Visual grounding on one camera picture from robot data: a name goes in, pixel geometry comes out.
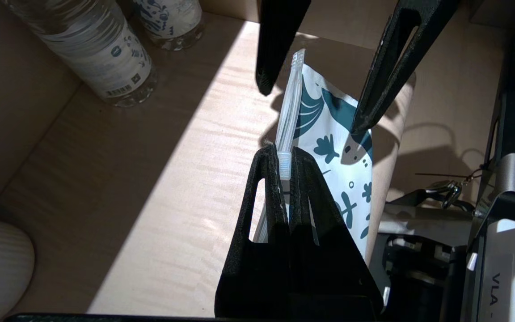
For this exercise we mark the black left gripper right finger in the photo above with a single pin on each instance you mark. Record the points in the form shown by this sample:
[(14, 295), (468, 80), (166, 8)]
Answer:
[(329, 273)]

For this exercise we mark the white floral zip pouch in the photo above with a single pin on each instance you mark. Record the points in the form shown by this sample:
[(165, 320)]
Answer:
[(329, 147)]

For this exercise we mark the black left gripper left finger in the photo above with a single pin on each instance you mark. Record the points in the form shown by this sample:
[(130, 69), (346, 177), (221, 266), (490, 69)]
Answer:
[(257, 268)]

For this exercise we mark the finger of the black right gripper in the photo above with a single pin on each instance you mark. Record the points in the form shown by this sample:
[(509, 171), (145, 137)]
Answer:
[(396, 71), (275, 44)]

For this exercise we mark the beige wooden shelf cabinet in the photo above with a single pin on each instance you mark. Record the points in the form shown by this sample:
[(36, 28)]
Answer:
[(16, 112)]

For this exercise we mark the small clear water bottle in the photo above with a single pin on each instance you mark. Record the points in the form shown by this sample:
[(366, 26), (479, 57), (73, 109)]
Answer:
[(101, 53), (172, 22)]

